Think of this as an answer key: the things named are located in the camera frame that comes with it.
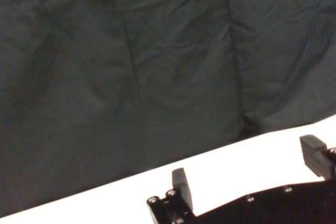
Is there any black fabric backdrop curtain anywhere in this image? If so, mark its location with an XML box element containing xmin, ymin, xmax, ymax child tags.
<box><xmin>0</xmin><ymin>0</ymin><xmax>336</xmax><ymax>219</ymax></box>

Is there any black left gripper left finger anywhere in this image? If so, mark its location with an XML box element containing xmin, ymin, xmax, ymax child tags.
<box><xmin>146</xmin><ymin>167</ymin><xmax>197</xmax><ymax>224</ymax></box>

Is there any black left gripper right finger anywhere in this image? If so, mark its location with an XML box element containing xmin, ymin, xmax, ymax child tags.
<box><xmin>299</xmin><ymin>134</ymin><xmax>336</xmax><ymax>180</ymax></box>

